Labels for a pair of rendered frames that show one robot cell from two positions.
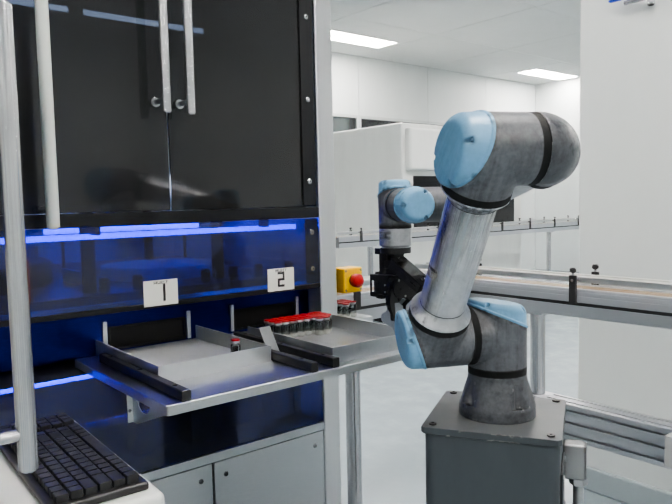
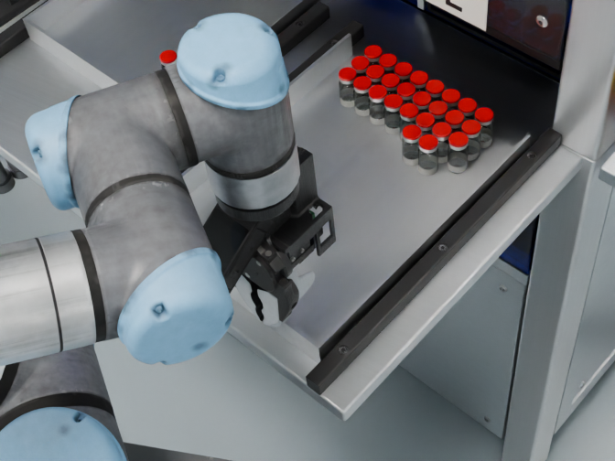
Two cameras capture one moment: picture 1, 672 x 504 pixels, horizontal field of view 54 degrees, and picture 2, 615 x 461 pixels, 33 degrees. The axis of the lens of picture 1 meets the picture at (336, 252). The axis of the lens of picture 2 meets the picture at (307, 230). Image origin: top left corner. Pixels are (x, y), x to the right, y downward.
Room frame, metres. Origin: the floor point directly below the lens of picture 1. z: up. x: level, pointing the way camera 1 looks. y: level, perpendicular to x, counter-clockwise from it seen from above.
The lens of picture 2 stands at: (1.54, -0.69, 1.78)
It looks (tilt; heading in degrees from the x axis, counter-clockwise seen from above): 54 degrees down; 88
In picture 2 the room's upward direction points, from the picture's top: 8 degrees counter-clockwise
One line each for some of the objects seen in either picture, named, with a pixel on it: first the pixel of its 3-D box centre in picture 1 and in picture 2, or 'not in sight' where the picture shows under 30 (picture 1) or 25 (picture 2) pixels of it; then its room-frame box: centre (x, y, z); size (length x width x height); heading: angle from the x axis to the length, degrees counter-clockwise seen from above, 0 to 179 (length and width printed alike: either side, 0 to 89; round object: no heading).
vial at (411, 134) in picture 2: (319, 325); (412, 144); (1.68, 0.05, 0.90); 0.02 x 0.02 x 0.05
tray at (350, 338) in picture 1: (330, 335); (336, 183); (1.60, 0.02, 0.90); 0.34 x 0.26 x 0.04; 39
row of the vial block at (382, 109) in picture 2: (303, 326); (401, 119); (1.68, 0.09, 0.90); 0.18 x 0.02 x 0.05; 129
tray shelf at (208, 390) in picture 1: (261, 355); (253, 105); (1.52, 0.18, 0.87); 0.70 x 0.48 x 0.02; 129
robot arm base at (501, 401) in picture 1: (497, 388); not in sight; (1.31, -0.32, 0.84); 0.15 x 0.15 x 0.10
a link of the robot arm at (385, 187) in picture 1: (395, 204); (234, 96); (1.51, -0.14, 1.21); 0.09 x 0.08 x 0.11; 13
